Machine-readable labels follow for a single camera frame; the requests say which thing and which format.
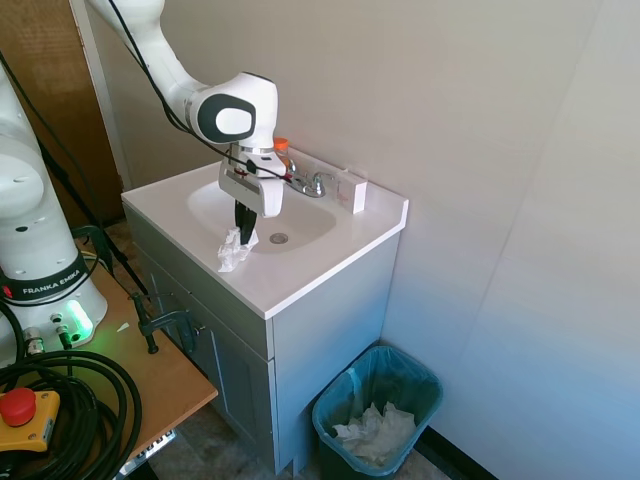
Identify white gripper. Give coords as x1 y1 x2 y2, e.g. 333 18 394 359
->
217 159 287 247

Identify white tissue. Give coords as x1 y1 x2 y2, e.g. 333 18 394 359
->
216 225 260 274

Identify green trash bin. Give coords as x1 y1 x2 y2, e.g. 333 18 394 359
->
311 345 445 476

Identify chrome faucet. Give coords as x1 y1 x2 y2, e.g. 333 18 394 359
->
282 158 336 200

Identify white sink countertop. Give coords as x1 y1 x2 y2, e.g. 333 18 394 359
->
121 144 411 320

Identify orange capped bottle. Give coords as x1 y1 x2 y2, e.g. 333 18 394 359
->
272 137 293 172

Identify white cardboard box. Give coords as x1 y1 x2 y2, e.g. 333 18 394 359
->
335 168 370 216

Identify black table clamp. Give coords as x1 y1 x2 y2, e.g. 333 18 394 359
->
128 291 207 356

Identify black tripod stand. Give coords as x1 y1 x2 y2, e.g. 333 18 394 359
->
0 49 152 301

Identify grey vanity cabinet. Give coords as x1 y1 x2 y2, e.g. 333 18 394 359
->
122 204 402 477

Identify desk height control panel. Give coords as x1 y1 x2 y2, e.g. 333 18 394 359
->
133 428 178 460

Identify brown wooden door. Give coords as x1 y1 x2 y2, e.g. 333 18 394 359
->
0 0 125 230

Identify crumpled paper waste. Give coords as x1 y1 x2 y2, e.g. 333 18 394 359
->
331 401 418 464

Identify yellow emergency stop button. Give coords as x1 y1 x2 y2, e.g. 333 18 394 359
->
0 389 62 452

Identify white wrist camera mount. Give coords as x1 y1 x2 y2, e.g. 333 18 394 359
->
228 143 295 182

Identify thick black cable coil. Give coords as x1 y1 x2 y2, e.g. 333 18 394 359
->
0 298 144 480

